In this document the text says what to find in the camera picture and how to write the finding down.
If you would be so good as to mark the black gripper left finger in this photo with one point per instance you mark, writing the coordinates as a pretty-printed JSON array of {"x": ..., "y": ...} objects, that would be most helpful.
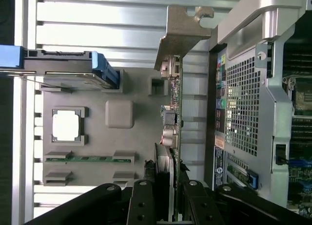
[{"x": 141, "y": 205}]

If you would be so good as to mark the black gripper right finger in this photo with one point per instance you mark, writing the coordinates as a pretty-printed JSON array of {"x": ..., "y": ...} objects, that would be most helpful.
[{"x": 202, "y": 208}]

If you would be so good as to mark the dark printed case label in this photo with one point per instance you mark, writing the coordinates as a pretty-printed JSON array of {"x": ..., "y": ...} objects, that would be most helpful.
[{"x": 219, "y": 166}]

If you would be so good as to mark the blue slot retainer clip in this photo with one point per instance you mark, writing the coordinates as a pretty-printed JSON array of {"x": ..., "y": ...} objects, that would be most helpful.
[{"x": 253, "y": 180}]

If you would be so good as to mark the green RAM stick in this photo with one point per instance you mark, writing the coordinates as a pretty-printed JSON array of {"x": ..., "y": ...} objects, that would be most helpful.
[{"x": 92, "y": 158}]

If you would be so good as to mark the orange case sticker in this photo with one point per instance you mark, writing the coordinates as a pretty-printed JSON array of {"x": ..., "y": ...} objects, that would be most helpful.
[{"x": 219, "y": 142}]

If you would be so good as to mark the grey parts rack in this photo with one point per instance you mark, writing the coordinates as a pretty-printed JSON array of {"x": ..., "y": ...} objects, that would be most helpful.
[{"x": 141, "y": 137}]

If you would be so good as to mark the green motherboard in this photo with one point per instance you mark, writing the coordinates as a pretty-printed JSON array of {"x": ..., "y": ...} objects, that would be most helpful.
[{"x": 299, "y": 176}]

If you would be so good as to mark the silver CPU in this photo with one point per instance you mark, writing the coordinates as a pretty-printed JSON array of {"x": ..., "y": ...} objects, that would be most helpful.
[{"x": 65, "y": 125}]

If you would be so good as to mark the grey open PC case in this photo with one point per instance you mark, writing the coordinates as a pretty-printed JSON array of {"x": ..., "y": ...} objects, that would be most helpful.
[{"x": 280, "y": 118}]

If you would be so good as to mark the hard disk in blue caddy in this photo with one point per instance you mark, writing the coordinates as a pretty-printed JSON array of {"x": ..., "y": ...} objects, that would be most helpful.
[{"x": 61, "y": 64}]

